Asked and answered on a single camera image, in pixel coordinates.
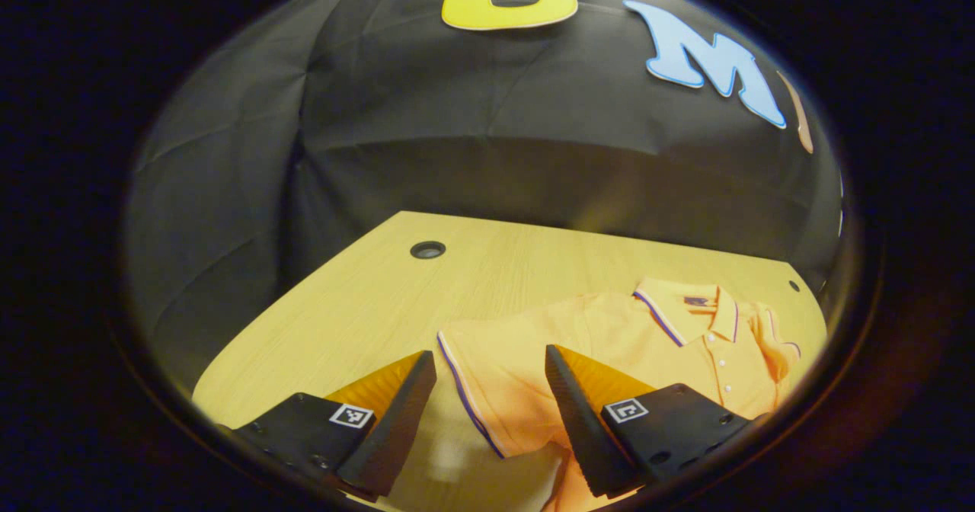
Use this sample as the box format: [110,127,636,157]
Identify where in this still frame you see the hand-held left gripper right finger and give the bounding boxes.
[545,344,762,499]

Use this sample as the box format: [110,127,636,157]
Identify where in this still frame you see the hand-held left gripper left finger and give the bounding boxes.
[217,350,438,499]

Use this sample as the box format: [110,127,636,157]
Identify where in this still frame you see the orange T-shirt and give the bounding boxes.
[437,277,802,512]

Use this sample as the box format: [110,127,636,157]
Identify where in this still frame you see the black backdrop cloth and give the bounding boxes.
[126,0,845,391]

